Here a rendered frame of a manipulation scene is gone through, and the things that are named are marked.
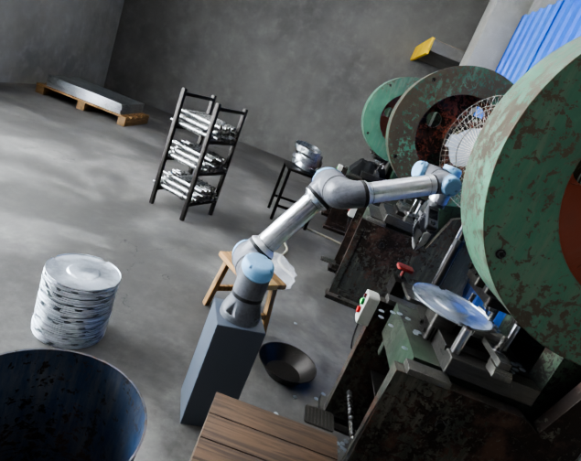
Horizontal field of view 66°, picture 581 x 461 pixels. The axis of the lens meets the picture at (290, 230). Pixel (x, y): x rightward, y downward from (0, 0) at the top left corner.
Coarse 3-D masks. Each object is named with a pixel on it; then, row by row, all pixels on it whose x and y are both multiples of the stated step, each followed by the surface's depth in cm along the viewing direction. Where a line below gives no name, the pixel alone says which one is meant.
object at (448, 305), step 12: (420, 288) 161; (432, 288) 166; (420, 300) 150; (432, 300) 154; (444, 300) 157; (456, 300) 163; (444, 312) 147; (456, 312) 150; (468, 312) 157; (480, 312) 161; (468, 324) 146; (480, 324) 150; (492, 324) 152
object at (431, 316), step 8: (408, 288) 157; (408, 296) 149; (416, 296) 152; (424, 304) 149; (432, 312) 156; (424, 320) 160; (432, 320) 154; (440, 320) 152; (448, 320) 152; (424, 328) 155; (432, 328) 153; (440, 328) 153; (448, 328) 153; (424, 336) 155; (432, 336) 154
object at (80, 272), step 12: (48, 264) 179; (60, 264) 182; (72, 264) 184; (84, 264) 188; (96, 264) 192; (108, 264) 196; (48, 276) 172; (60, 276) 175; (72, 276) 177; (84, 276) 180; (96, 276) 183; (108, 276) 187; (120, 276) 190; (72, 288) 170; (84, 288) 173; (96, 288) 176; (108, 288) 179
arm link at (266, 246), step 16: (320, 176) 165; (336, 176) 158; (320, 192) 162; (304, 208) 164; (320, 208) 165; (272, 224) 168; (288, 224) 165; (304, 224) 168; (256, 240) 166; (272, 240) 166; (240, 256) 164; (272, 256) 169
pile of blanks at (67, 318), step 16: (48, 288) 172; (64, 288) 170; (112, 288) 181; (48, 304) 173; (64, 304) 172; (80, 304) 175; (96, 304) 178; (112, 304) 188; (32, 320) 183; (48, 320) 175; (64, 320) 175; (80, 320) 177; (96, 320) 182; (48, 336) 177; (64, 336) 178; (80, 336) 180; (96, 336) 188
